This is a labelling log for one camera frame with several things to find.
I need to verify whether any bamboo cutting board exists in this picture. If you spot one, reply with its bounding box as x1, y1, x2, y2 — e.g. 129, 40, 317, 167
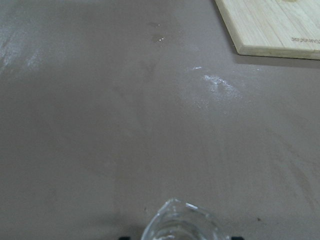
216, 0, 320, 60

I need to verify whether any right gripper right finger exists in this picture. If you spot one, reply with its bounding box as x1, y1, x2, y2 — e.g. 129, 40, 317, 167
231, 236, 243, 240

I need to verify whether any clear glass measuring cup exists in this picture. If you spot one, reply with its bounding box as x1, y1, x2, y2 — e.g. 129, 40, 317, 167
141, 198, 231, 240

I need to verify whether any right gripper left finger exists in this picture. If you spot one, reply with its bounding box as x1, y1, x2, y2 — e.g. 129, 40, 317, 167
118, 236, 131, 240

